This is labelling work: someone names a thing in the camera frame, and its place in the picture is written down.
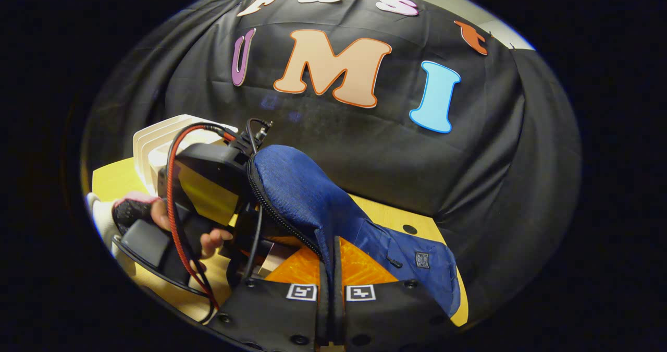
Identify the white bookshelf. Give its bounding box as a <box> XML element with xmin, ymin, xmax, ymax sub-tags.
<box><xmin>132</xmin><ymin>114</ymin><xmax>239</xmax><ymax>196</ymax></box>

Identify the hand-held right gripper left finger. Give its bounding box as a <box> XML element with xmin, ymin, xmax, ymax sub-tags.
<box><xmin>208</xmin><ymin>236</ymin><xmax>334</xmax><ymax>352</ymax></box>

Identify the red cable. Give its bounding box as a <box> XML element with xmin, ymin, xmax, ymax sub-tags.
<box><xmin>166</xmin><ymin>124</ymin><xmax>238</xmax><ymax>311</ymax></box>

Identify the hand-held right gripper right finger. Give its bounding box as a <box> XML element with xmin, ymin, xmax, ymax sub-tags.
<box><xmin>333</xmin><ymin>236</ymin><xmax>459</xmax><ymax>352</ymax></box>

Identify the black cable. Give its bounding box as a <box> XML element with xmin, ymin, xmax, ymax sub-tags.
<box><xmin>242</xmin><ymin>117</ymin><xmax>274</xmax><ymax>282</ymax></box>

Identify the black backdrop cloth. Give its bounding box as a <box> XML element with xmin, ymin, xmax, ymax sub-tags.
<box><xmin>83</xmin><ymin>0</ymin><xmax>582</xmax><ymax>321</ymax></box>

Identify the blue schoolbag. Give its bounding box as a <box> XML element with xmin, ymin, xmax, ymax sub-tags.
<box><xmin>246</xmin><ymin>144</ymin><xmax>462</xmax><ymax>319</ymax></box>

